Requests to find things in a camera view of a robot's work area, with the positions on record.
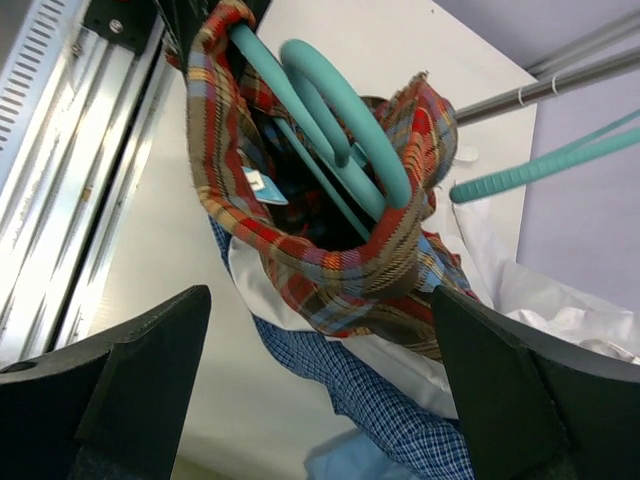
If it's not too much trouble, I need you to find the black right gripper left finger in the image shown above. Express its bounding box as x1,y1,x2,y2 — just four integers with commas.
1,285,211,479

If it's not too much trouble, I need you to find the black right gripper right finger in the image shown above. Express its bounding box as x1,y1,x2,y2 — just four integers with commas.
433,287,639,479

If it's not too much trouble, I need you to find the white shirt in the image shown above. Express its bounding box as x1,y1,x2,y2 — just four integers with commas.
225,234,639,424

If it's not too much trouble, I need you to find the red brown plaid shirt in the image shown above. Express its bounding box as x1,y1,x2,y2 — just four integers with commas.
183,1,458,358

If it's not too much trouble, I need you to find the teal hanger of grey shirt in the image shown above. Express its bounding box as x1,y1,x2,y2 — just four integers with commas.
449,110,639,204

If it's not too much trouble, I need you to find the teal hanger of plaid shirt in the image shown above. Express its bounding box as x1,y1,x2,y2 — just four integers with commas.
230,24,411,220

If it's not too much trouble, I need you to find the dark blue checked shirt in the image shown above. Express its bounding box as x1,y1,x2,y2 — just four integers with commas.
211,223,474,479

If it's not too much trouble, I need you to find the light blue shirt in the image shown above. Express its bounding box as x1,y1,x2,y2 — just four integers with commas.
305,432,412,480

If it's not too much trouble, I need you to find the metal clothes rack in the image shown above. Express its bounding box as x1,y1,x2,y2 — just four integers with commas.
455,47,639,126

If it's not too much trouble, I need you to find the aluminium mounting rail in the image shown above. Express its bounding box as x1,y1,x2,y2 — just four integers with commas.
1,24,172,366

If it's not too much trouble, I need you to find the white slotted cable duct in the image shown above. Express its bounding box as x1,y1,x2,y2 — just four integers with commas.
1,1,87,153

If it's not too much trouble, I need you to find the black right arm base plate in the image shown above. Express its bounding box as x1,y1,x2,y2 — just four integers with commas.
82,0,274,76

